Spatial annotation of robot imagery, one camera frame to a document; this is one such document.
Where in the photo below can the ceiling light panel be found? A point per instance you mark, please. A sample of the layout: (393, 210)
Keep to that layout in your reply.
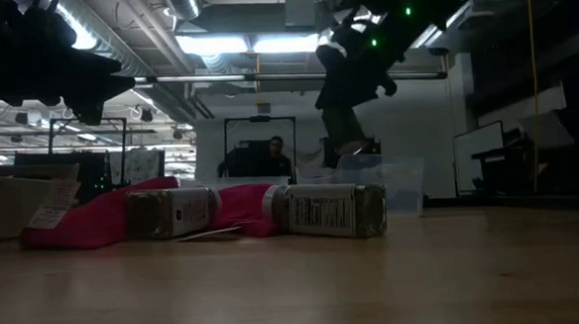
(243, 44)

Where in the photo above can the white printed paper label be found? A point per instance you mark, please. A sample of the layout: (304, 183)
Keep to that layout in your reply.
(56, 204)

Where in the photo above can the black computer case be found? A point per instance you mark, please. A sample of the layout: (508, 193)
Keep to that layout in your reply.
(71, 168)

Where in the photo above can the dark desk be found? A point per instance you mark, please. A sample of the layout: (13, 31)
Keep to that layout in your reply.
(503, 170)

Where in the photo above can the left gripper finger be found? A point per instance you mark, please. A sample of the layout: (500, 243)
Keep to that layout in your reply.
(88, 108)
(104, 80)

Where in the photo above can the white plastic bin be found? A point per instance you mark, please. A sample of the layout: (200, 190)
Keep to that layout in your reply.
(4, 207)

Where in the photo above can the person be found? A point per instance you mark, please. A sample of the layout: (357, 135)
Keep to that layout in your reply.
(278, 160)

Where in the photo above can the red cloth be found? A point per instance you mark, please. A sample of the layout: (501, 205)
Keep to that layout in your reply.
(94, 222)

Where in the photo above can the white board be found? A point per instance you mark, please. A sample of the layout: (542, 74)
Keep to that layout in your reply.
(478, 157)

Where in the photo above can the silver ceiling duct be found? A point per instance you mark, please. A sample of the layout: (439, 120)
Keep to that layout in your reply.
(182, 3)

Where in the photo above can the clear plastic bin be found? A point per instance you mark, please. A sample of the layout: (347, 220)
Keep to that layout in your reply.
(400, 186)
(315, 175)

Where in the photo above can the silver ceiling pipe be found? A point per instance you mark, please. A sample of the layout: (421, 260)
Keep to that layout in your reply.
(275, 77)

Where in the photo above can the white lid spice jar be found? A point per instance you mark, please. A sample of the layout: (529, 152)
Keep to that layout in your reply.
(322, 212)
(173, 213)

